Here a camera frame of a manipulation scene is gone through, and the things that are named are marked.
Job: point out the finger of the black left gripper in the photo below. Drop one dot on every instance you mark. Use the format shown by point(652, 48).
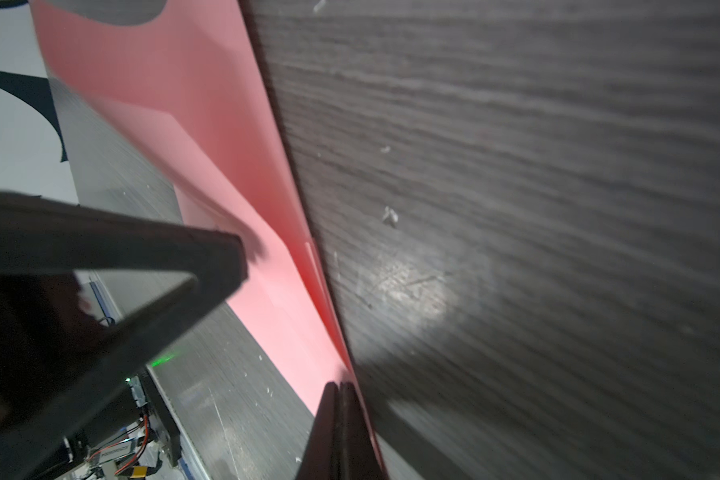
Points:
point(87, 299)

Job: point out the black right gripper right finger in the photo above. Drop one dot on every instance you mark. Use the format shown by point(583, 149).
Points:
point(357, 457)

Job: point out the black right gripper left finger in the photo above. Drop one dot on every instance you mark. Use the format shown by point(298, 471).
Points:
point(318, 457)

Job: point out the pink paper sheet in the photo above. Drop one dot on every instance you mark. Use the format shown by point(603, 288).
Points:
point(185, 89)

